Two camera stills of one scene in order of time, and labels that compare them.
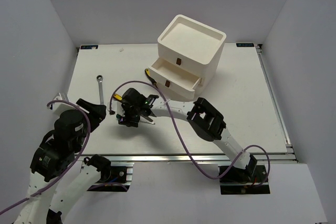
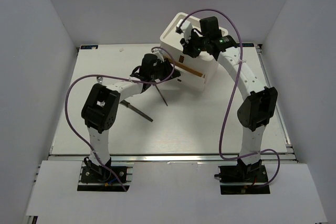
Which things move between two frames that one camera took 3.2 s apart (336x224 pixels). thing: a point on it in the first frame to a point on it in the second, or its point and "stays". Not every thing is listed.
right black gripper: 125,120 to 186,45
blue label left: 89,47 stays
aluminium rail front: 185,158 stays
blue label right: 244,44 stays
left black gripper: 97,113 to 168,67
